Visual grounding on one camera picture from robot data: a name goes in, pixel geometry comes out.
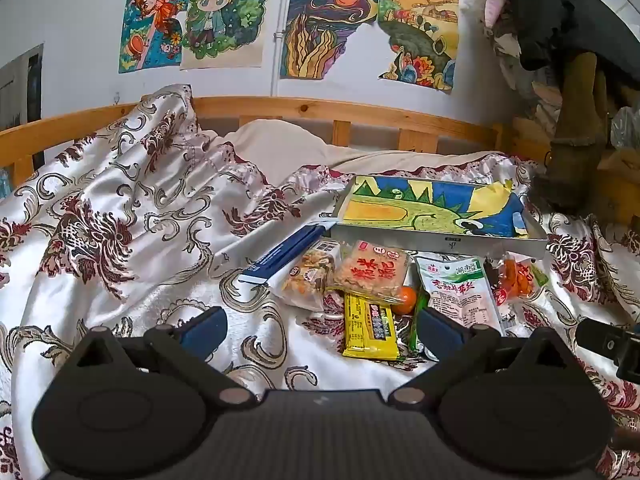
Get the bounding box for bright green snack packet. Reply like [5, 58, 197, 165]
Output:
[409, 292, 437, 357]

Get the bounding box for beige pillow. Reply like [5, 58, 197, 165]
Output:
[222, 119, 501, 187]

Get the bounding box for clear rice crust packet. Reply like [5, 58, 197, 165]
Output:
[332, 240, 410, 307]

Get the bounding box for blond cartoon figure wall poster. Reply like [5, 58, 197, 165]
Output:
[179, 0, 275, 71]

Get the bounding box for dinosaur drawing paper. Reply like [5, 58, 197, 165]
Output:
[340, 176, 531, 240]

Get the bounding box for metal tray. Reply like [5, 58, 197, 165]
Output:
[331, 175, 549, 261]

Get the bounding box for grey wall poster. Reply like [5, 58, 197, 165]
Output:
[0, 44, 45, 133]

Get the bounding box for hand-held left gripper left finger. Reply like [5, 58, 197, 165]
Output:
[66, 306, 261, 409]

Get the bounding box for clear plastic bag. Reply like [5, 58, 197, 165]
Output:
[606, 105, 640, 152]

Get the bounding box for clear pastry packet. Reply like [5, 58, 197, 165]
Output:
[281, 241, 343, 312]

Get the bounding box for dark hanging clothing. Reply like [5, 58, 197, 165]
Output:
[491, 0, 640, 72]

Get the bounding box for olive plush cushion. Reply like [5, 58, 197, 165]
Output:
[542, 51, 609, 212]

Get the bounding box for yellow snack packet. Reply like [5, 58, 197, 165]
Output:
[342, 291, 402, 361]

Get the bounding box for swirl and seaweed wall poster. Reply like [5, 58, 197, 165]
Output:
[279, 0, 382, 82]

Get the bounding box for clear packet of orange snacks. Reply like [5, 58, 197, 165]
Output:
[491, 252, 549, 307]

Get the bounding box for grey patterned clothes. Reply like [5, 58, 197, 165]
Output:
[492, 10, 567, 127]

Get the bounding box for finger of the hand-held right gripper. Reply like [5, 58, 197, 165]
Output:
[574, 317, 640, 383]

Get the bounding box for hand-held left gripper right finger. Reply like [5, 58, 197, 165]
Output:
[387, 306, 582, 409]

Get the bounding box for orange-haired cartoon wall poster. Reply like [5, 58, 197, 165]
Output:
[118, 0, 194, 75]

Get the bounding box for white and green snack packet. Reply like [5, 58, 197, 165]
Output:
[414, 255, 504, 339]

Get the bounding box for colourful landscape wall poster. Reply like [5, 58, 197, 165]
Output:
[376, 0, 461, 95]

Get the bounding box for tangerine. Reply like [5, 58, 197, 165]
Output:
[391, 285, 418, 314]

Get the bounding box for pink cloth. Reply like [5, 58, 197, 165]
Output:
[482, 0, 512, 29]

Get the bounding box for blue and white box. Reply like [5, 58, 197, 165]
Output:
[241, 220, 341, 292]

